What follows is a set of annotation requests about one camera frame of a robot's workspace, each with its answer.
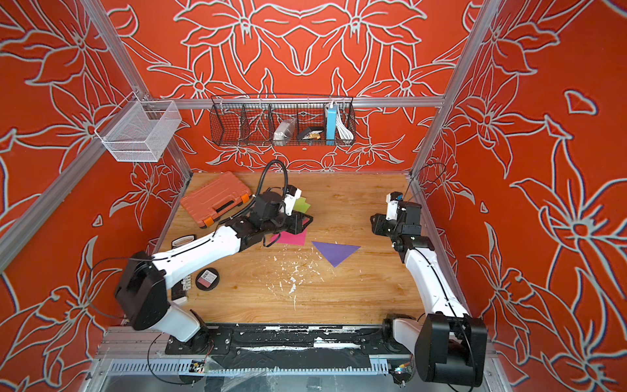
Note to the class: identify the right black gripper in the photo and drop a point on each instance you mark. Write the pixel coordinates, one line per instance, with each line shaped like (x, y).
(378, 225)

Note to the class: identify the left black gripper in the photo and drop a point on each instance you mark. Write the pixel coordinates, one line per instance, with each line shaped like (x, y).
(296, 219)

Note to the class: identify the magenta square paper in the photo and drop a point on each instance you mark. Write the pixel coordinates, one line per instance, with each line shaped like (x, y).
(291, 237)

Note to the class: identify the lime green square paper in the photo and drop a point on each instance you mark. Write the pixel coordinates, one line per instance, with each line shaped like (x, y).
(301, 205)

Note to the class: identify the purple square paper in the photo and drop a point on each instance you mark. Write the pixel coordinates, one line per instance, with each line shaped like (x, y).
(335, 253)

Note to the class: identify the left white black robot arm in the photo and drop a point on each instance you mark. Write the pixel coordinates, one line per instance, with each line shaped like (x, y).
(143, 289)

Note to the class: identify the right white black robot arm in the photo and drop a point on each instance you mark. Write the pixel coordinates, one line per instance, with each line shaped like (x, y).
(449, 346)

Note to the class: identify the orange plastic tool case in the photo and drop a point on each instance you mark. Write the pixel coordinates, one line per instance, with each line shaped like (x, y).
(210, 202)

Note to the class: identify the round black puck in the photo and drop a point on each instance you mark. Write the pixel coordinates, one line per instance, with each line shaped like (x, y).
(207, 279)

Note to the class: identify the clear plastic bag in basket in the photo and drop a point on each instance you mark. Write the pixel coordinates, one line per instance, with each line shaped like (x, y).
(284, 132)

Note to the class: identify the small black box in basket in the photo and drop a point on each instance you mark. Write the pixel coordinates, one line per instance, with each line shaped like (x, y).
(312, 134)

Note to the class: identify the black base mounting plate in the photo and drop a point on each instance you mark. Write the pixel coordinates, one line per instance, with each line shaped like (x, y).
(291, 346)

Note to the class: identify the light blue box in basket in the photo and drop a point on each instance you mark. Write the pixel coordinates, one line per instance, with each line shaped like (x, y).
(331, 113)

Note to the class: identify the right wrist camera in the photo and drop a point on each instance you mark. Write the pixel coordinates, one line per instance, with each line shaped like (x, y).
(392, 200)

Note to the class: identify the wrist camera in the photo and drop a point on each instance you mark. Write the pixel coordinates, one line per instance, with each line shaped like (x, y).
(392, 200)
(271, 205)

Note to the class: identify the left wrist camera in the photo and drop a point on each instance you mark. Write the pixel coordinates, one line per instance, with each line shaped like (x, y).
(271, 205)

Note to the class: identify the black wire wall basket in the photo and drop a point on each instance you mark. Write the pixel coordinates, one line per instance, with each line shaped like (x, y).
(248, 121)

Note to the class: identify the clear acrylic wall bin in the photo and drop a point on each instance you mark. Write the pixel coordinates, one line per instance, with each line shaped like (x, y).
(141, 131)

